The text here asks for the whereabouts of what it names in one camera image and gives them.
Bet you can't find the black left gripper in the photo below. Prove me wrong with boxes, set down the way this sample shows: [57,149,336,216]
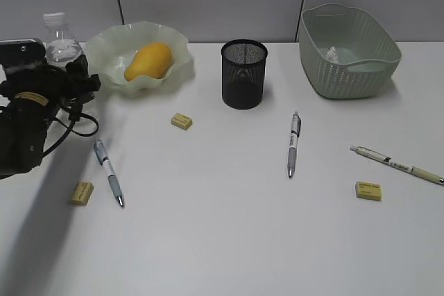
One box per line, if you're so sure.
[1,55,101,116]

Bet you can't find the clear water bottle green label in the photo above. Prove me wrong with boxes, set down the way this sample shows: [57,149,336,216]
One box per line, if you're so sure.
[42,11,99,127]

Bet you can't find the blue clip white pen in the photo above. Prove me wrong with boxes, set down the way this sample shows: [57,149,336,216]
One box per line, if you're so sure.
[93,139,126,208]

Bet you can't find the yellow mango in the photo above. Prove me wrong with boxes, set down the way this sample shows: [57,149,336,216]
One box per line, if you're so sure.
[124,42,172,81]

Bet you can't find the waste paper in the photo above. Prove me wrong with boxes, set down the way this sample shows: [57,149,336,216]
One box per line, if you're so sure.
[325,46,339,64]

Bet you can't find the beige grip pen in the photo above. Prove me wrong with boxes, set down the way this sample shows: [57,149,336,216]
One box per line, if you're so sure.
[350,146,443,186]

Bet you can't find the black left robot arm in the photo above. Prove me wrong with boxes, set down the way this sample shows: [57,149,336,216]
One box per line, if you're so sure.
[1,55,101,179]

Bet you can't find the pale green wavy plate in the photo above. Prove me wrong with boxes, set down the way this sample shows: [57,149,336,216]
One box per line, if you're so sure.
[83,21,191,96]

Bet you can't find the left yellow eraser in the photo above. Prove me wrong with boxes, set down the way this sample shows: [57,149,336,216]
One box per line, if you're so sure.
[68,181,94,206]

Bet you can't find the yellow eraser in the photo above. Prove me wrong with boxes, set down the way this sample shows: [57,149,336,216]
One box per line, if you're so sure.
[68,181,94,206]
[171,113,193,130]
[355,182,382,201]

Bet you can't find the middle yellow eraser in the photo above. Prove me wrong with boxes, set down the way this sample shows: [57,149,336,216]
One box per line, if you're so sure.
[171,113,193,130]

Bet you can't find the black mesh pen holder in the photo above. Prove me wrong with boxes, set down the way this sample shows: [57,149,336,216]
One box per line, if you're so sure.
[221,39,268,110]

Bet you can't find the grey grip pen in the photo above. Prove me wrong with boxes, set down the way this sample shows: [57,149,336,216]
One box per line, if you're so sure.
[287,112,301,179]

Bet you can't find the green woven plastic basket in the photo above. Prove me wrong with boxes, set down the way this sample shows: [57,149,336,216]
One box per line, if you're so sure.
[299,3,402,100]

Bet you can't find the right yellow eraser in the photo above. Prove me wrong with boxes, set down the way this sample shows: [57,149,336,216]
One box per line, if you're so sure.
[355,182,382,201]

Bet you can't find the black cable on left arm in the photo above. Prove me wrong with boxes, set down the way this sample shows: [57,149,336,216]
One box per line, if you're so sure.
[41,98,100,158]

